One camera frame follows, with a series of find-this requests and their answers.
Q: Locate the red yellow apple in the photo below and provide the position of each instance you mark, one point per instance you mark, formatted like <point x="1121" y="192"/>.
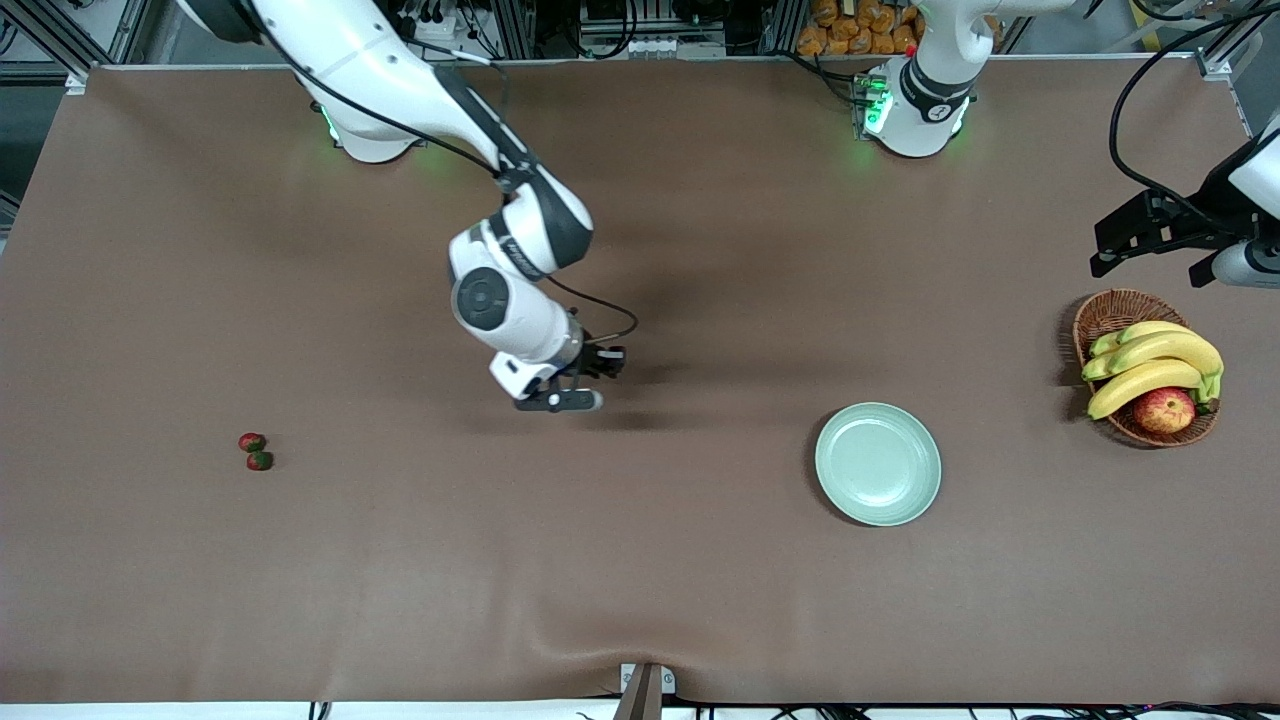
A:
<point x="1165" y="412"/>

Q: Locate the pale green round plate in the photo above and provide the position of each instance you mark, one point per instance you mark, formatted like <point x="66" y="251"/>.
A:
<point x="878" y="465"/>

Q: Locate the red toy strawberry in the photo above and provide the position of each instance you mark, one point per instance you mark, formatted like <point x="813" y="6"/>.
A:
<point x="260" y="461"/>
<point x="252" y="442"/>

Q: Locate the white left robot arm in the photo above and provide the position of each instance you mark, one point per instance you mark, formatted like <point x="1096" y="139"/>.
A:
<point x="930" y="60"/>

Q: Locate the brown table cover cloth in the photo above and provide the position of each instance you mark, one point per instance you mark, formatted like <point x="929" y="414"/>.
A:
<point x="640" y="560"/>

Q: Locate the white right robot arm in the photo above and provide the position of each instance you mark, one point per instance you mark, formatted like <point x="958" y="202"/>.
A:
<point x="360" y="50"/>

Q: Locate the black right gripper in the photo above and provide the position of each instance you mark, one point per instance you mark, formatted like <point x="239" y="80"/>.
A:
<point x="589" y="357"/>

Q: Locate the aluminium frame corner bracket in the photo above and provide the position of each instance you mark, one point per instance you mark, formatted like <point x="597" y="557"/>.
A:
<point x="78" y="80"/>

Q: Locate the brown wicker basket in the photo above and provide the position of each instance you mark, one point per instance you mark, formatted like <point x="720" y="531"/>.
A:
<point x="1115" y="312"/>

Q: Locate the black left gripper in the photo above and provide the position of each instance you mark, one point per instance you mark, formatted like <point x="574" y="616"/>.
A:
<point x="1199" y="218"/>

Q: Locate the aluminium frame profile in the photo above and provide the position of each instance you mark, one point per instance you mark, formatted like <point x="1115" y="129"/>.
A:
<point x="1240" y="35"/>

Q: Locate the yellow banana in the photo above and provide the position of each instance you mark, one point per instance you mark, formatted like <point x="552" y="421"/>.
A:
<point x="1140" y="382"/>
<point x="1150" y="329"/>
<point x="1170" y="348"/>

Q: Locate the white power strip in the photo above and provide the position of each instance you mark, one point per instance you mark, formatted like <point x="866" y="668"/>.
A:
<point x="680" y="47"/>

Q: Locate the metal clamp with post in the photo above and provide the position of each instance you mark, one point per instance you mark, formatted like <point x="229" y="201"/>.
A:
<point x="640" y="695"/>

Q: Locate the orange pastries pile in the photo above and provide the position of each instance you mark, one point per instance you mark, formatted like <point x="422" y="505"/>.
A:
<point x="860" y="30"/>

